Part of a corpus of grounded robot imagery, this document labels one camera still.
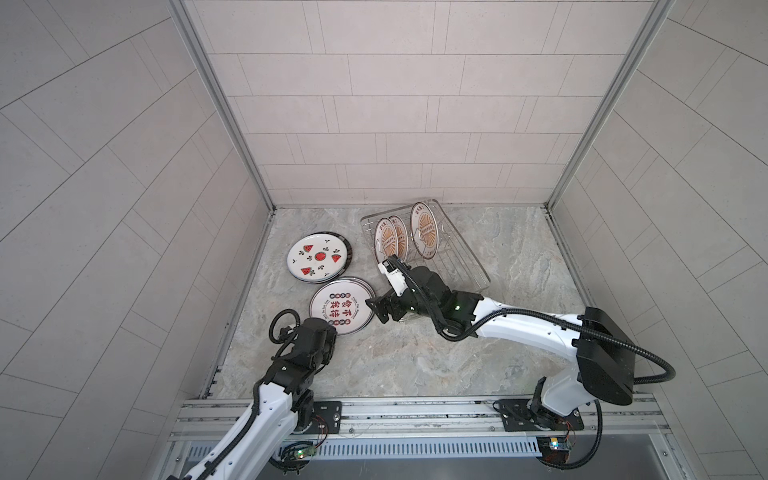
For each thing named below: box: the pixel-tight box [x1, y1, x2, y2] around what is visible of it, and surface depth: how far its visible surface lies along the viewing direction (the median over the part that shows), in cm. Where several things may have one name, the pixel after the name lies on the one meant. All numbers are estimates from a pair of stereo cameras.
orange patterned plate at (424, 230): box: [410, 202, 440, 260], surface depth 101 cm
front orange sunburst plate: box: [374, 217, 399, 264], surface depth 98 cm
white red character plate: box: [309, 276, 376, 308], surface depth 93 cm
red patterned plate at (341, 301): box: [308, 276, 376, 335], surface depth 91 cm
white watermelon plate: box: [286, 233, 349, 283], surface depth 101 cm
